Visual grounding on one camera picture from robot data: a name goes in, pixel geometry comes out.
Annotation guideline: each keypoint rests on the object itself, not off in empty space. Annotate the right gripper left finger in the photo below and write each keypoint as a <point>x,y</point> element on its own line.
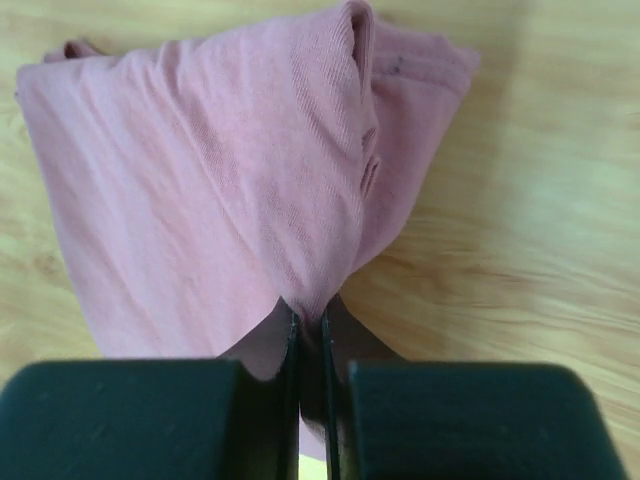
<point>230,417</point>

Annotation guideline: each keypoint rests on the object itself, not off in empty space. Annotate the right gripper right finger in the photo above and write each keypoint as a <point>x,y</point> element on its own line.
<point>390,418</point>

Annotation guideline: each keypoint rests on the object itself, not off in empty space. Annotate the pink t shirt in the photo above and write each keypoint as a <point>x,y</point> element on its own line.
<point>194,185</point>

